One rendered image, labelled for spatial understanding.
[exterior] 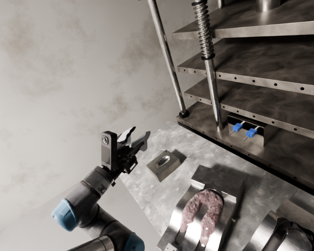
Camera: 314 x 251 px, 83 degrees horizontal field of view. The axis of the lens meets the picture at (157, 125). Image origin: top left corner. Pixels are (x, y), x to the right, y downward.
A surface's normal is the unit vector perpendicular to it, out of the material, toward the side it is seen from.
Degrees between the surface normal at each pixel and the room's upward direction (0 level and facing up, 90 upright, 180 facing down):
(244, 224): 0
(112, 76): 90
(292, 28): 90
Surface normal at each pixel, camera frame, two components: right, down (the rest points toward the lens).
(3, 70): 0.45, 0.40
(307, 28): -0.77, 0.55
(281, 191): -0.32, -0.76
